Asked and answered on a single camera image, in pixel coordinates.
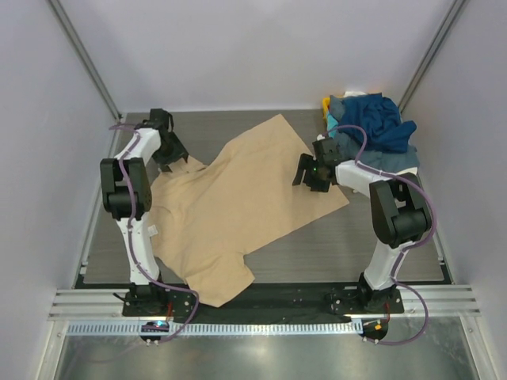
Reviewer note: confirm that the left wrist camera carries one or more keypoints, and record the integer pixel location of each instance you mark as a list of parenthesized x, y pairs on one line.
[(160, 116)]

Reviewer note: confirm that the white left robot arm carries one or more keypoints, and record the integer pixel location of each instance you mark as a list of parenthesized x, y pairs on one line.
[(127, 197)]

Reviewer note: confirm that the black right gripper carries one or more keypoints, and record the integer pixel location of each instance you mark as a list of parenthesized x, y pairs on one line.
[(307, 172)]

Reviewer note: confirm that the grey-blue t-shirt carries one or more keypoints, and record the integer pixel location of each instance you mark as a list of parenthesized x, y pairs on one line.
[(391, 162)]

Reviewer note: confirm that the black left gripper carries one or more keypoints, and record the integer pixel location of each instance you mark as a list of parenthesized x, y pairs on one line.
[(171, 153)]

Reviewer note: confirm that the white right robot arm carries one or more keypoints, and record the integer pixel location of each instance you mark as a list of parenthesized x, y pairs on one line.
[(400, 217)]

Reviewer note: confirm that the aluminium frame rail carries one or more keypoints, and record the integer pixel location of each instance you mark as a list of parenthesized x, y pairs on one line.
[(448, 300)]

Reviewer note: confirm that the slotted cable duct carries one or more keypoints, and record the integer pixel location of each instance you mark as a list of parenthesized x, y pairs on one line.
[(160, 328)]

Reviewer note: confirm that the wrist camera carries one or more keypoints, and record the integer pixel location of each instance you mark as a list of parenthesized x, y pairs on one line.
[(326, 151), (160, 116)]

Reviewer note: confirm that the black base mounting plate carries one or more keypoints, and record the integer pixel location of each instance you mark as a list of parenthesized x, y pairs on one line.
[(263, 304)]

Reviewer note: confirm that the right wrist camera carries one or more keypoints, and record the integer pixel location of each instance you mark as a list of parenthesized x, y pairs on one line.
[(326, 151)]

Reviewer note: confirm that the yellow plastic bin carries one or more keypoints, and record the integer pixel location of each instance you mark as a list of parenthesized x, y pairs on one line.
[(327, 102)]

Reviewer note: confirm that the cyan t-shirt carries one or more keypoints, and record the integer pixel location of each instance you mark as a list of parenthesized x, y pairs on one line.
[(331, 125)]

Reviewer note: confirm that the beige t-shirt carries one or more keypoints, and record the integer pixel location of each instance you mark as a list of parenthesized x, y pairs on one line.
[(208, 217)]

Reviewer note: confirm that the dark blue t-shirt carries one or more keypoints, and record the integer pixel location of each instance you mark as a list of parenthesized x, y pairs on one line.
[(381, 121)]

